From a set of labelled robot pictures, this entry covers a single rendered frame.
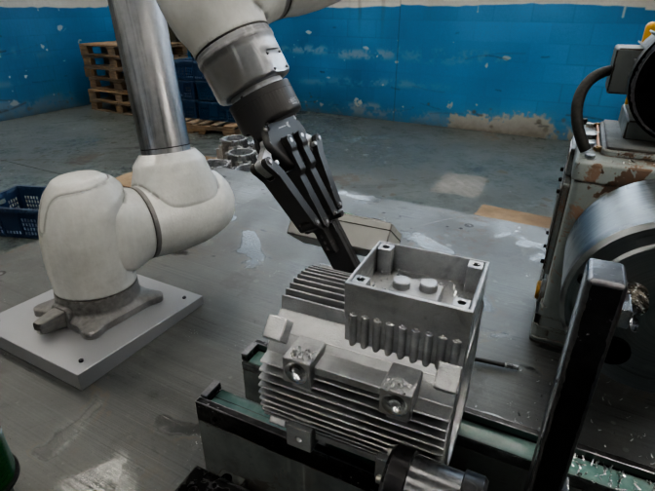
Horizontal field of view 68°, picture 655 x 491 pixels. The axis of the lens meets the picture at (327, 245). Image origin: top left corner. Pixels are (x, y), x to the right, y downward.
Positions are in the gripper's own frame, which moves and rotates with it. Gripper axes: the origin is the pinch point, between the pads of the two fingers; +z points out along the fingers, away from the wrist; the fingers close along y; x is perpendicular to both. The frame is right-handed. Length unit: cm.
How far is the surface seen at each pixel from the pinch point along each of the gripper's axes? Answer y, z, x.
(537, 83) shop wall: 556, 38, 38
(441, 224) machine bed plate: 84, 25, 20
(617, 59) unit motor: 53, -2, -33
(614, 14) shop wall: 553, 7, -48
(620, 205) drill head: 24.4, 13.3, -27.5
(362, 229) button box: 15.8, 2.3, 5.0
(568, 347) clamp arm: -20.8, 4.8, -25.3
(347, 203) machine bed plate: 87, 9, 48
